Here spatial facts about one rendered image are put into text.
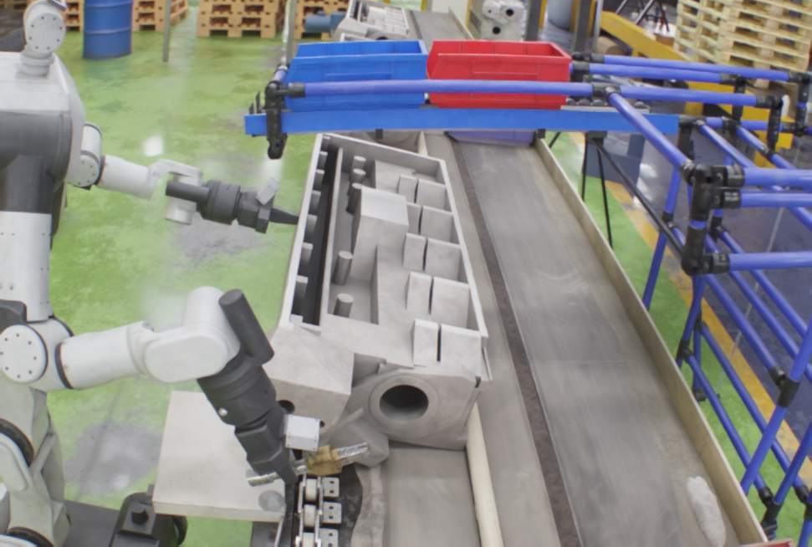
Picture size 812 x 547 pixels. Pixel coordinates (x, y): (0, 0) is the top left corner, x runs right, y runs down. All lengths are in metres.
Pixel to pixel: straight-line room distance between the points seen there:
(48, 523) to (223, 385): 0.92
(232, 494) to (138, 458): 1.28
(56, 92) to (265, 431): 0.58
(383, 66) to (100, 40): 6.52
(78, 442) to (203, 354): 1.68
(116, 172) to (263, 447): 0.76
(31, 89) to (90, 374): 0.44
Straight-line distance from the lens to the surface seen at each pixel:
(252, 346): 0.93
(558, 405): 1.55
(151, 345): 0.91
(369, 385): 1.27
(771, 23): 7.07
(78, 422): 2.62
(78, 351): 0.98
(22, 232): 1.00
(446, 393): 1.28
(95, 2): 7.92
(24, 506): 1.75
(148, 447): 2.49
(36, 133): 1.01
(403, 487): 1.30
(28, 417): 1.52
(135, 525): 1.95
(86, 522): 2.04
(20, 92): 1.14
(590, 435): 1.49
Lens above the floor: 1.65
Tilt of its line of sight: 25 degrees down
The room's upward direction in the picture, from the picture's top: 7 degrees clockwise
